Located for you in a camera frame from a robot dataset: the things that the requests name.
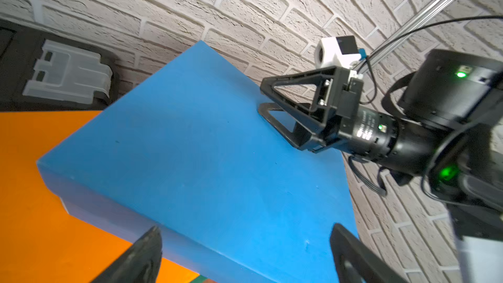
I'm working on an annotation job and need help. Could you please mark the right aluminium corner post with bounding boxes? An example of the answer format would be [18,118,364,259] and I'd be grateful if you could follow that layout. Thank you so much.
[369,0,454,65]

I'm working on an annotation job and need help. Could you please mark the green shoebox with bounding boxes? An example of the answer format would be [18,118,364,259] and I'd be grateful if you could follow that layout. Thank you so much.
[190,275,216,283]

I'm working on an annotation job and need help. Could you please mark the orange shoebox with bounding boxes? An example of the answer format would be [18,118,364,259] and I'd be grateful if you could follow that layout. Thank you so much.
[0,111,201,283]

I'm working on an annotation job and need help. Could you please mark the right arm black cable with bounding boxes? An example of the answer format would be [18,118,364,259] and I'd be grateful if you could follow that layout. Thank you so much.
[359,15,503,105]

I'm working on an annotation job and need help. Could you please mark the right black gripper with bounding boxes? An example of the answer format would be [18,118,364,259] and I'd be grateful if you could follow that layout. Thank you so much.
[258,66,399,161]

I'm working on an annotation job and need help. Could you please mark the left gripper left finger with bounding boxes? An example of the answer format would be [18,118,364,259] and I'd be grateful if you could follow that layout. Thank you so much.
[92,226,162,283]

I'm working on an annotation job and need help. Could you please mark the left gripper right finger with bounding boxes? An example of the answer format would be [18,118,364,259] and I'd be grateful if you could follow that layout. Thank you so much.
[330,224,407,283]

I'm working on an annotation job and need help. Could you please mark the blue shoebox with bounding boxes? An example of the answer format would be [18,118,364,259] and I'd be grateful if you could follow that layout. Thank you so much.
[37,42,357,282]

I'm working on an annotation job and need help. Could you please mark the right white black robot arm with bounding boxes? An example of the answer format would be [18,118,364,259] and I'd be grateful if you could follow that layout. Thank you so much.
[258,49,502,282]

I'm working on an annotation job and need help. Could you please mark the black plastic toolbox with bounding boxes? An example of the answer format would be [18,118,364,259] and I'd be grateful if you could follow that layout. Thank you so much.
[1,20,121,112]

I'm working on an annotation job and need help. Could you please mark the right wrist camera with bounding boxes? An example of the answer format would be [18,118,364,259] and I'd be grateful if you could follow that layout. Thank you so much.
[314,35,367,69]

